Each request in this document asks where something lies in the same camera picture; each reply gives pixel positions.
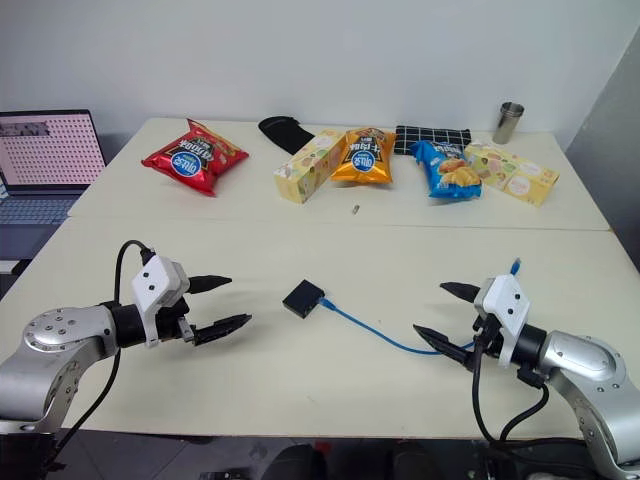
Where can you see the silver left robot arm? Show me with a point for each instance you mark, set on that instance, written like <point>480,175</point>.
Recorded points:
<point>60,345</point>

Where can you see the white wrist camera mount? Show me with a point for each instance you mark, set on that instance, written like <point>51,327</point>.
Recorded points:
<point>507,310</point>
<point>153,289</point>

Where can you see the black white checked cloth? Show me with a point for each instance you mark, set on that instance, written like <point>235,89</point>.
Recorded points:
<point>432,135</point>

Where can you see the open laptop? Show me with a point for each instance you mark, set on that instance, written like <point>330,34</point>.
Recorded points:
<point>42,165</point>

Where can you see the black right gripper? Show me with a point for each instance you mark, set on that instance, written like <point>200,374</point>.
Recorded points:
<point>484,336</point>

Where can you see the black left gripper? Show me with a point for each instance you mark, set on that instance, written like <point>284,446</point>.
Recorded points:
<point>173,320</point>

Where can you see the red chip bag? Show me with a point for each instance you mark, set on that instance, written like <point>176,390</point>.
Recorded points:
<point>196,160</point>

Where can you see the yellow patterned snack box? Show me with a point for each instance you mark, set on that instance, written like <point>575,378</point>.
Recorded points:
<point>512,172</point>
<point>306,167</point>

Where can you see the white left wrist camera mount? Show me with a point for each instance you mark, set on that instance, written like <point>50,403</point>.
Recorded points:
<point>153,289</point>

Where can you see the silver metal cup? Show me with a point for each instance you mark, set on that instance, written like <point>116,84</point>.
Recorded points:
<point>508,123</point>

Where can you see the orange chip bag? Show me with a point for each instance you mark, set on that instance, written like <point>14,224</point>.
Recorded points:
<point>363,157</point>

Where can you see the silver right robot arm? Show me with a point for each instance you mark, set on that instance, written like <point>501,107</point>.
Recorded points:
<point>585,380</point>

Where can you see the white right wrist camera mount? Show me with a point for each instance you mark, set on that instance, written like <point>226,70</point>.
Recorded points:
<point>507,310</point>

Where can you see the blue chip bag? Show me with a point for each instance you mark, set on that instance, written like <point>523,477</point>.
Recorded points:
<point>449,171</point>

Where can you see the black fabric pouch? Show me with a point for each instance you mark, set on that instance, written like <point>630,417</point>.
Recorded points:
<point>287,134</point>

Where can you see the small black box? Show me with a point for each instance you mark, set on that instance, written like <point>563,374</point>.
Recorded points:
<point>303,298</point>

